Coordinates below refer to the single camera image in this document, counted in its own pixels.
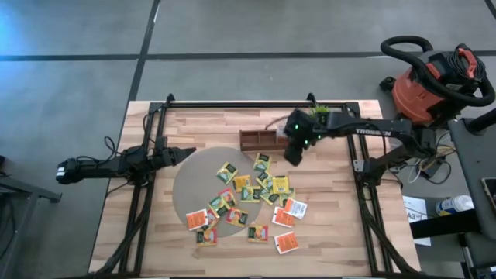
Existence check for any white wipes canister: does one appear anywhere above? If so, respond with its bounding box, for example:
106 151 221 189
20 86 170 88
435 195 475 217

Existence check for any orange white tea packet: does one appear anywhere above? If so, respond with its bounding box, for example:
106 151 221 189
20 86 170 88
271 206 295 229
185 208 209 232
284 197 308 220
274 231 299 255

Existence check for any black power adapter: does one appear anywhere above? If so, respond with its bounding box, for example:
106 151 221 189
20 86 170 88
420 157 446 179

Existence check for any green plant in white pot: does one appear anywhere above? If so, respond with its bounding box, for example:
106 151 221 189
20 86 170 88
308 103 330 117

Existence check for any black padded bar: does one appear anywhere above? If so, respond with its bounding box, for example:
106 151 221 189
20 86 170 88
467 108 496 133

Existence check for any black metal stand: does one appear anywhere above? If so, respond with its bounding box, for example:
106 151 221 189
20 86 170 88
0 154 63 279

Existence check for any grey desk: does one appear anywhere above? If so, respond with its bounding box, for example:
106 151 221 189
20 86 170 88
448 115 496 241

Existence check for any black vacuum hose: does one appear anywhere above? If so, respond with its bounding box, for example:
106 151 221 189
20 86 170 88
380 35 496 108

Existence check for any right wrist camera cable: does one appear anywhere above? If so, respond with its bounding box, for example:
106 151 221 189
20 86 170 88
265 115 291 132

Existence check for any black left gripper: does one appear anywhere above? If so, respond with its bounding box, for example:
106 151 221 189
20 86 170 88
150 146 198 170

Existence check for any round grey mat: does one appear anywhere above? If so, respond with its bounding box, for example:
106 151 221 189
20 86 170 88
172 146 265 238

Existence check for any smartphone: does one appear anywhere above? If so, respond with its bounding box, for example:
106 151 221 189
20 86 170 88
481 177 496 212

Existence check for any wooden tea organizer box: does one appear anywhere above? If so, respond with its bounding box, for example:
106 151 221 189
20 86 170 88
239 129 290 152

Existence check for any black aluminium table frame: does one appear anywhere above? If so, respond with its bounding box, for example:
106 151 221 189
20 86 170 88
91 92 422 279

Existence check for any white paper sheet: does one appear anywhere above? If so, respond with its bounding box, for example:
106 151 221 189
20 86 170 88
401 195 432 247

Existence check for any orange shop vacuum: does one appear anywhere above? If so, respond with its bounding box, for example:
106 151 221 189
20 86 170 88
378 43 489 129

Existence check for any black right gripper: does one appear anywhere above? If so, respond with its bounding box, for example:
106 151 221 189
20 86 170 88
284 129 317 167

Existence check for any black shelf bar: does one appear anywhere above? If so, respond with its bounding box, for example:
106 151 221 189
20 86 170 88
409 208 481 239

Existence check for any red tea packet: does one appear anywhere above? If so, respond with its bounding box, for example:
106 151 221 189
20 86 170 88
218 188 238 208
205 208 220 230
195 227 219 247
247 224 269 243

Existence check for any yellow tea packet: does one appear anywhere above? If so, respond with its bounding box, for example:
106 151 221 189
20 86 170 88
272 175 291 195
232 174 253 193

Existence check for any pile of foil tea packets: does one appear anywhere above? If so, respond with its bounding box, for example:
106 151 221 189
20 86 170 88
226 208 250 228

